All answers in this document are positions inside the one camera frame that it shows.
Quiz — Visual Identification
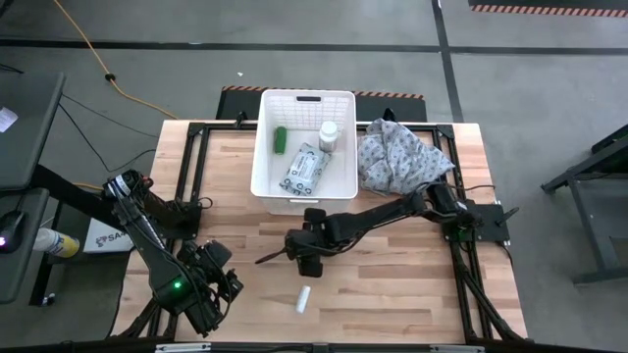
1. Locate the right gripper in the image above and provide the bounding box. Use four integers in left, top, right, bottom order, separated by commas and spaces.
254, 208, 329, 266

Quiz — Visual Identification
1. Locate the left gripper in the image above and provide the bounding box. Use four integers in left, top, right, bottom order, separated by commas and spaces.
179, 239, 245, 301

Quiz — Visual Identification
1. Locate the white tube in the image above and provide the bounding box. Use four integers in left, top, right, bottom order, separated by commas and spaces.
295, 284, 312, 315

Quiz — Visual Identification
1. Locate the printed bottle package pouch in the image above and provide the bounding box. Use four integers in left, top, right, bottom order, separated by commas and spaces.
278, 141, 333, 196

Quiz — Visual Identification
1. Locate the green bandage roll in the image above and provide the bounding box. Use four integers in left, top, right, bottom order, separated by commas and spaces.
273, 126, 288, 156

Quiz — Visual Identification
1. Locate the large white-capped bottle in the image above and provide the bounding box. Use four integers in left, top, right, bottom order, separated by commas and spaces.
318, 120, 340, 154

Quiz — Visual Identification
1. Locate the white plastic basket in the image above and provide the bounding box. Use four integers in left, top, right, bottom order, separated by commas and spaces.
249, 88, 359, 217

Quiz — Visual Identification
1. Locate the white box with logo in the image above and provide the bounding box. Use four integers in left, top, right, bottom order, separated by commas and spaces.
82, 218, 131, 255

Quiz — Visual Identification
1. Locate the grey patterned cloth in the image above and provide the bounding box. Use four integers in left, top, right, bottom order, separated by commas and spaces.
356, 117, 456, 198

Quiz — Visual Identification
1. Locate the black hazard-striped floor mat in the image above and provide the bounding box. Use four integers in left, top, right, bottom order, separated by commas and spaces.
468, 0, 628, 19
215, 85, 427, 123

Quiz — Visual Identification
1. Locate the white yellow spray bottle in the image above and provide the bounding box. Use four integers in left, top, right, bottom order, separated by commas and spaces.
32, 227, 80, 259

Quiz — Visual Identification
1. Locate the grey desk shelf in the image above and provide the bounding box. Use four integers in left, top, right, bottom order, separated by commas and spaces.
0, 188, 50, 305

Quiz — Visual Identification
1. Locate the black computer mouse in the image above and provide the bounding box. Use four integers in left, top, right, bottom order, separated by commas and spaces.
0, 210, 26, 255

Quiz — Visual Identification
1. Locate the grey desk top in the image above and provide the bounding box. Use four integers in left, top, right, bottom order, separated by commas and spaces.
0, 72, 68, 192

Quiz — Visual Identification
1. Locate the white paper note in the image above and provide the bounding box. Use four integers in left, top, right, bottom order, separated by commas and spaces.
0, 106, 20, 133

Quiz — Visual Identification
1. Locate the black side table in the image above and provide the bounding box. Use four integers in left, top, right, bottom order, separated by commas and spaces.
542, 122, 628, 285

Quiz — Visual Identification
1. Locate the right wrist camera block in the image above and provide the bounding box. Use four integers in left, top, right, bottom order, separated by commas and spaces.
295, 254, 325, 278

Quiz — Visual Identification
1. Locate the silver table edge bracket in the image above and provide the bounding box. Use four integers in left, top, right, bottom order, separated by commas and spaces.
430, 344, 486, 353
155, 342, 212, 352

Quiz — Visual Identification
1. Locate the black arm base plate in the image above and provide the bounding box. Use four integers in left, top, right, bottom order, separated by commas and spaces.
440, 203, 520, 242
161, 199, 203, 241

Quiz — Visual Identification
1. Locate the black aluminium table frame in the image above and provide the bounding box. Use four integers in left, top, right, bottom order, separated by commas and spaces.
111, 120, 531, 344

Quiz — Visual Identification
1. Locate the black floor cable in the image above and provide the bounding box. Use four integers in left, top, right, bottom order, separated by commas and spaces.
56, 102, 157, 174
59, 91, 159, 140

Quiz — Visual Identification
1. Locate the black desk frame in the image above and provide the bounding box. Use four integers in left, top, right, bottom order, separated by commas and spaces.
28, 164, 124, 308

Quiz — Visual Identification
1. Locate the yellow extension cable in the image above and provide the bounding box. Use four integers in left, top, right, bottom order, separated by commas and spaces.
52, 0, 179, 193

